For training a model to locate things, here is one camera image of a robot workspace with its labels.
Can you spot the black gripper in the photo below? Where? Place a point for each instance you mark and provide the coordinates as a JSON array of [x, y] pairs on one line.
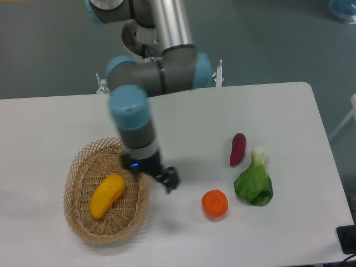
[[151, 166]]

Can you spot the yellow mango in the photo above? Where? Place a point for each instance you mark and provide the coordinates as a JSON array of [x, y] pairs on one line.
[[108, 191]]

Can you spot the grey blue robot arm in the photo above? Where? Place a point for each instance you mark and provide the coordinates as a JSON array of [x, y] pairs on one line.
[[171, 64]]

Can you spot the woven wicker basket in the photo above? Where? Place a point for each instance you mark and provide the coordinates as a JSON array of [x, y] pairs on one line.
[[89, 168]]

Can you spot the orange tangerine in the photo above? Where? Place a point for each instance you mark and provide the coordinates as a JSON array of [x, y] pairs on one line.
[[215, 205]]

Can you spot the purple sweet potato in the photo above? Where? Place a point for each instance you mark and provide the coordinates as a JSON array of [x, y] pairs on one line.
[[238, 147]]

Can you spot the green bok choy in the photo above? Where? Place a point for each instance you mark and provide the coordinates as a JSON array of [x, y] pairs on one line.
[[254, 185]]

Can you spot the black device at edge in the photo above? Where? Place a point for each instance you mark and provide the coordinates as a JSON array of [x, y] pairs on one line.
[[346, 236]]

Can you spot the blue plastic bag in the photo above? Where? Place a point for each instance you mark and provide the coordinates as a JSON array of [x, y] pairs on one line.
[[343, 10]]

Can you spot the white frame at right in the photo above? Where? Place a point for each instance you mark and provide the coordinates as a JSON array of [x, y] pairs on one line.
[[344, 125]]

